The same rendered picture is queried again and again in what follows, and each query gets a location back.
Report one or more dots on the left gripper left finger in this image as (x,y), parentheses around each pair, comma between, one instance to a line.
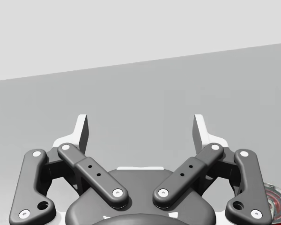
(89,171)

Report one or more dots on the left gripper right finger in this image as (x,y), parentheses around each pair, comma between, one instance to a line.
(192,171)

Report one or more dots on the red and white can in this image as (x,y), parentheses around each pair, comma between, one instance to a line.
(279,204)

